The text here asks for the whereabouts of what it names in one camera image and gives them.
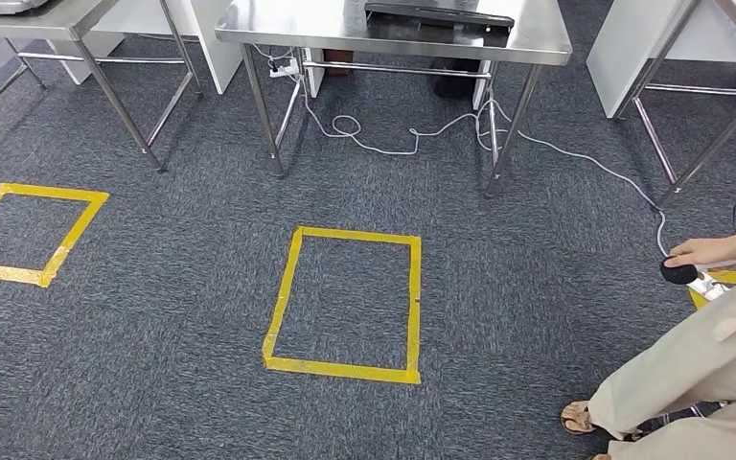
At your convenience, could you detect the yellow floor tape square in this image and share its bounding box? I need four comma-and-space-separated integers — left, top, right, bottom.
0, 182, 110, 289
685, 269, 736, 311
262, 226, 423, 386

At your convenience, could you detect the black round handheld controller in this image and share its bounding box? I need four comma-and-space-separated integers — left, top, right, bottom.
659, 256, 701, 287

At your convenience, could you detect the silver metal tray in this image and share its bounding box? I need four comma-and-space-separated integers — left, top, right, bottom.
0, 0, 50, 16

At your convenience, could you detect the stainless steel workbench table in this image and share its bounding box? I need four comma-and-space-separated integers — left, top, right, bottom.
214, 0, 574, 199

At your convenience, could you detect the person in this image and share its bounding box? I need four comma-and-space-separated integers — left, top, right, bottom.
558, 216, 736, 460

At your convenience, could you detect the person's left hand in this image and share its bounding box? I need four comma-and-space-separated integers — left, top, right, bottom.
662, 236, 736, 270

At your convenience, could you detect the white power strip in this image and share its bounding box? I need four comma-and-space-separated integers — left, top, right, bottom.
268, 58, 301, 80
687, 274, 732, 304

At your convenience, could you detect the black plastic plate bracket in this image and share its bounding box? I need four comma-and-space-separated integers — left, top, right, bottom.
364, 0, 516, 30

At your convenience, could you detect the white panel cabinet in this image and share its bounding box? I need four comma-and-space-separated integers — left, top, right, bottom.
47, 0, 243, 97
586, 0, 736, 120

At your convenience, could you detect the white floor cable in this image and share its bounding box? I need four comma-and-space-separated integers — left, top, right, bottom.
250, 44, 671, 257

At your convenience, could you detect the brown box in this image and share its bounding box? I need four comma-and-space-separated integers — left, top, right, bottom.
322, 49, 356, 78

